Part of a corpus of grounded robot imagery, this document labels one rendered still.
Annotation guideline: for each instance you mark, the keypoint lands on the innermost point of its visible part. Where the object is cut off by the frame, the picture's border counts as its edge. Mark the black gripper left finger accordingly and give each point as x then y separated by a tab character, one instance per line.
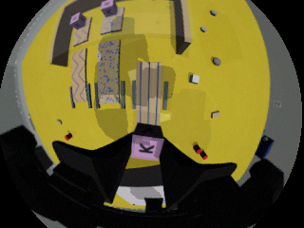
105	165

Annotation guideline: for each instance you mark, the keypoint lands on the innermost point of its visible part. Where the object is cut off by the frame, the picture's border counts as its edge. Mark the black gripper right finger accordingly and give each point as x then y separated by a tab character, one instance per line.
180	174

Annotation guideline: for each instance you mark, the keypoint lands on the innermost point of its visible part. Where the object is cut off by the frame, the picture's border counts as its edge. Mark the pale purple cube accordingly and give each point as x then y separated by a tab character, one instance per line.
147	141

